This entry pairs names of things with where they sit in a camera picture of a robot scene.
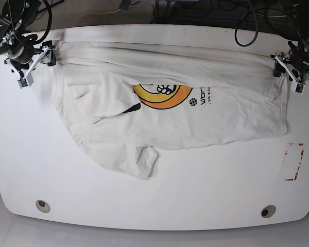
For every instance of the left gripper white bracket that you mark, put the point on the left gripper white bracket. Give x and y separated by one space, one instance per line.
294 63

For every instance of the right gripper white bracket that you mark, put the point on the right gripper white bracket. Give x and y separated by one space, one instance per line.
26 61

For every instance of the white printed T-shirt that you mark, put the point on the white printed T-shirt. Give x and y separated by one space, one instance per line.
121 101

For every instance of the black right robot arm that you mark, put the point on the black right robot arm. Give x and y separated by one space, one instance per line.
16 16

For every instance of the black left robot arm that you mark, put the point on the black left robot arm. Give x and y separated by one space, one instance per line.
298 11

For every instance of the red tape rectangle marking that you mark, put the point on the red tape rectangle marking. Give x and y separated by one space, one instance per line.
292 161

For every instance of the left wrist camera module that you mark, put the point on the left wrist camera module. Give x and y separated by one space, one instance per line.
298 87

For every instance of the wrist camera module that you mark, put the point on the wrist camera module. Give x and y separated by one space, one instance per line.
298 87
25 81

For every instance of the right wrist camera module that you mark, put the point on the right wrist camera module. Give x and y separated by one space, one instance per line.
25 81

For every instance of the right table cable grommet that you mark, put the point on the right table cable grommet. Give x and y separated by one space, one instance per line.
268 211

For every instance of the table cable grommet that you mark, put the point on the table cable grommet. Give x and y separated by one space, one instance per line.
42 206
268 211

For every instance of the left table cable grommet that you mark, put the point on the left table cable grommet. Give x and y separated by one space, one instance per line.
42 206

